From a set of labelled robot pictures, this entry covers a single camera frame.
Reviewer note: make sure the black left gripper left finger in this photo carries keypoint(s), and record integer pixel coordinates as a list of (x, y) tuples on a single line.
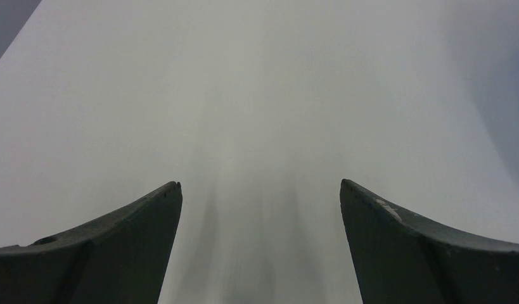
[(120, 257)]

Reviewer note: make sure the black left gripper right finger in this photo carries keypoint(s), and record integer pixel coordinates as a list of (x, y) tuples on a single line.
[(402, 257)]

